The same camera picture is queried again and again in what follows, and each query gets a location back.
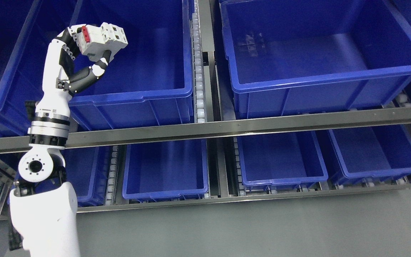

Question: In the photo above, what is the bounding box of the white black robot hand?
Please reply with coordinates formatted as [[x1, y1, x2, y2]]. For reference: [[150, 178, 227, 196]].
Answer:
[[36, 24, 111, 112]]

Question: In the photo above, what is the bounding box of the grey circuit breaker red switch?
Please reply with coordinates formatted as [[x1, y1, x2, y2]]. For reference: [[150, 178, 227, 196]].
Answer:
[[75, 22, 128, 61]]

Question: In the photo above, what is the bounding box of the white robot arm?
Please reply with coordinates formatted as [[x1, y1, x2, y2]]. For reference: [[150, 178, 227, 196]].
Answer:
[[9, 99, 81, 257]]

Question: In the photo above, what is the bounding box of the blue bin upper left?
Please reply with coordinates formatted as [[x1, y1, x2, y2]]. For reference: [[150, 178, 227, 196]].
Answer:
[[0, 0, 81, 139]]

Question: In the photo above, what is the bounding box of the blue bin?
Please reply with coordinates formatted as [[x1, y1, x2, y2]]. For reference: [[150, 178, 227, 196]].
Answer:
[[220, 0, 411, 119], [68, 0, 193, 131], [0, 0, 81, 139], [237, 131, 329, 191], [121, 140, 209, 203], [317, 124, 411, 185], [62, 146, 112, 207]]

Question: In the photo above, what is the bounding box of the blue bin lower left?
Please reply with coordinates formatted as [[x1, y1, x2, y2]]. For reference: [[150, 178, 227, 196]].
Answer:
[[62, 146, 112, 207]]

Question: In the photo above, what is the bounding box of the blue bin upper middle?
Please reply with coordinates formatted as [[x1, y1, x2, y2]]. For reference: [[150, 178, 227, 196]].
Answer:
[[68, 0, 193, 131]]

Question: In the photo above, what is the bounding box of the blue bin lower middle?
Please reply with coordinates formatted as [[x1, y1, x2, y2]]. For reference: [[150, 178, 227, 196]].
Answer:
[[121, 140, 209, 203]]

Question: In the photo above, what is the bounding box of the blue bin upper right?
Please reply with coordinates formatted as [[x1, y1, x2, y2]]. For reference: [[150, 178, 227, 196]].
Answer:
[[220, 0, 411, 119]]

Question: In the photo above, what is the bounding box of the blue bin lower centre right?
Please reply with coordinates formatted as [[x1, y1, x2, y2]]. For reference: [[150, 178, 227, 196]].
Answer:
[[237, 131, 329, 191]]

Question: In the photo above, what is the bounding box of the blue bin lower far right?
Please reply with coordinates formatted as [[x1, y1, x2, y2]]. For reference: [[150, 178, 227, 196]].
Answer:
[[317, 124, 411, 185]]

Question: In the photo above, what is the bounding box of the metal shelf rack frame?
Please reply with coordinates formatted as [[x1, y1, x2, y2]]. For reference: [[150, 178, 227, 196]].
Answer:
[[0, 0, 411, 222]]

